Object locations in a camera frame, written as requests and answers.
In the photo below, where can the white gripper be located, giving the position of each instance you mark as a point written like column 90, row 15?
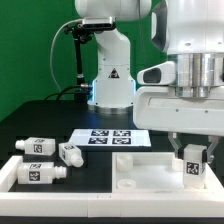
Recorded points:
column 185, row 95

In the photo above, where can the white square tabletop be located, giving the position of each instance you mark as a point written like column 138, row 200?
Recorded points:
column 157, row 172

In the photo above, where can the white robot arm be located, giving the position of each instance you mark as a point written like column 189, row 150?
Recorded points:
column 178, row 27

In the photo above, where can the white U-shaped obstacle fence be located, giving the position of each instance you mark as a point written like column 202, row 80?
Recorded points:
column 119, row 204

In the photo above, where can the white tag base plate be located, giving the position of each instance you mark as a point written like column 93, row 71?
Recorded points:
column 108, row 137

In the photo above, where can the black camera on stand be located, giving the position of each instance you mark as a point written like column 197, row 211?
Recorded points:
column 80, row 36

